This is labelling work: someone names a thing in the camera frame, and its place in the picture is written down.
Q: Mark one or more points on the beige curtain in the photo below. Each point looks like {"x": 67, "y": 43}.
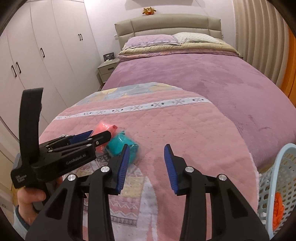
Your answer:
{"x": 262, "y": 37}

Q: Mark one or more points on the white wardrobe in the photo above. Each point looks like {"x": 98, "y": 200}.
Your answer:
{"x": 47, "y": 44}

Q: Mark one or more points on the purple pillow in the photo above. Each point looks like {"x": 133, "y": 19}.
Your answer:
{"x": 150, "y": 40}

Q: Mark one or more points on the pink elephant blanket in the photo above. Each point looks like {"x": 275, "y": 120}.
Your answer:
{"x": 153, "y": 115}

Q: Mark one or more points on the orange curtain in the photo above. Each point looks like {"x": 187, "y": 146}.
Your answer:
{"x": 288, "y": 85}

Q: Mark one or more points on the small photo frame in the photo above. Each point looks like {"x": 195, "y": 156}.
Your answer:
{"x": 108, "y": 57}

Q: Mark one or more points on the light blue laundry basket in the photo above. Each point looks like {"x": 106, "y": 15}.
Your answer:
{"x": 280, "y": 177}

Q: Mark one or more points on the teal packet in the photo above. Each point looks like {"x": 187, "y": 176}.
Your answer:
{"x": 116, "y": 144}

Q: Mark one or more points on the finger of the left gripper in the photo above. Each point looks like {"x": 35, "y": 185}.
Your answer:
{"x": 66, "y": 140}
{"x": 89, "y": 144}

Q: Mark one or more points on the beige padded headboard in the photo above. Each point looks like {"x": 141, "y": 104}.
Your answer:
{"x": 169, "y": 24}

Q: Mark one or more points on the folded beige quilt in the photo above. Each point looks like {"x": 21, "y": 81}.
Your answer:
{"x": 222, "y": 48}

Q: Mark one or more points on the orange plush toy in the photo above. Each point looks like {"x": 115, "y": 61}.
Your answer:
{"x": 148, "y": 11}

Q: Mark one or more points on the beige nightstand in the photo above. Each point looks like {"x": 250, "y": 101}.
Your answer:
{"x": 105, "y": 69}

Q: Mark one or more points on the left hand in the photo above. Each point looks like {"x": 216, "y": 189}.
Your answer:
{"x": 25, "y": 211}

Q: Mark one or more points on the orange plastic bag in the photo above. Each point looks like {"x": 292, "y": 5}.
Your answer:
{"x": 277, "y": 210}

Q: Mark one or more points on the purple bedspread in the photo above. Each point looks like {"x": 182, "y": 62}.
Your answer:
{"x": 262, "y": 113}

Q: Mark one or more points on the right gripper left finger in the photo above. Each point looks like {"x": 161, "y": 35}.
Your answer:
{"x": 62, "y": 216}

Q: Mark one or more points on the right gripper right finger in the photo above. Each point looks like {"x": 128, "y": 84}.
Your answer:
{"x": 212, "y": 204}

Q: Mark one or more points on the white patterned pillow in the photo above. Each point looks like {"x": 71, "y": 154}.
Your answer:
{"x": 187, "y": 37}

